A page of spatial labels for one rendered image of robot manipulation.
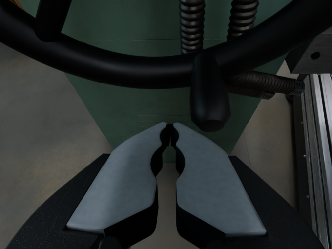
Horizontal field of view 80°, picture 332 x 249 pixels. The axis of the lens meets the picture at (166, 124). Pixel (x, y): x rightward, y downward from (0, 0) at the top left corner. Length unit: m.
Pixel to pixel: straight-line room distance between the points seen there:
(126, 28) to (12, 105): 1.03
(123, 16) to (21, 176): 0.85
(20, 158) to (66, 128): 0.23
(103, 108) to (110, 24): 0.24
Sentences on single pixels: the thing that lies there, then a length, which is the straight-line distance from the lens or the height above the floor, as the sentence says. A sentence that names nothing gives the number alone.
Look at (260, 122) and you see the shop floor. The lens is 1.03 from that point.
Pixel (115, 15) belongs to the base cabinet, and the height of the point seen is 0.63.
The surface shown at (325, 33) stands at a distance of 0.39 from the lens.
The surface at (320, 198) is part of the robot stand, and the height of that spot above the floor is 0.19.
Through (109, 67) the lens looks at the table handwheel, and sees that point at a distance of 0.17.
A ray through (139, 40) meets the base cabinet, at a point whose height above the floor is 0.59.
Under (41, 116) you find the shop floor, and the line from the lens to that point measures 1.18.
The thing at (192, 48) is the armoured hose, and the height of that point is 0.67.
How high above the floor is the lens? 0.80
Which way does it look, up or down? 58 degrees down
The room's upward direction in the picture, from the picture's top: 4 degrees counter-clockwise
